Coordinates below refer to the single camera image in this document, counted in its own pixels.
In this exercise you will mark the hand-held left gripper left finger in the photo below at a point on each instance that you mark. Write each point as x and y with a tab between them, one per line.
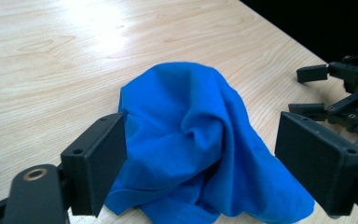
96	161

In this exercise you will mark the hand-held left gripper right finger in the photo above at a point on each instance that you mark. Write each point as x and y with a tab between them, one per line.
317	161

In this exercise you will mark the blue cloth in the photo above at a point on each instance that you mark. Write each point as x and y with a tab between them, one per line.
183	140

